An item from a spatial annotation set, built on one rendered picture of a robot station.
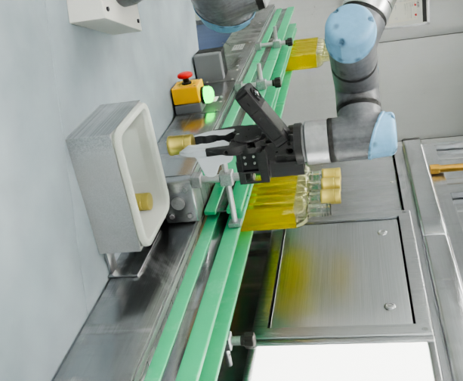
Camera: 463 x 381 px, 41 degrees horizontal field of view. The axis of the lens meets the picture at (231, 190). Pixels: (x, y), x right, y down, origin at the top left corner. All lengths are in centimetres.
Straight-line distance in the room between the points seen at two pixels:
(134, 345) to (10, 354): 19
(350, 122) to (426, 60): 636
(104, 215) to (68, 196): 8
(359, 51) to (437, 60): 645
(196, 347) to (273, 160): 34
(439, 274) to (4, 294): 87
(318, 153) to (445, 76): 646
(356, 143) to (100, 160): 42
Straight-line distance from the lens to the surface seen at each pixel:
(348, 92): 107
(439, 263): 141
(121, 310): 107
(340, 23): 96
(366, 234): 151
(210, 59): 186
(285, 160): 108
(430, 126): 765
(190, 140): 109
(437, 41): 735
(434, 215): 158
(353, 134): 104
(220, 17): 125
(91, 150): 104
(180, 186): 124
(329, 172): 151
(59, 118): 105
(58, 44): 108
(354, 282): 136
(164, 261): 117
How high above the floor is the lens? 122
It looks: 12 degrees down
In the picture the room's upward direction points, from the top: 85 degrees clockwise
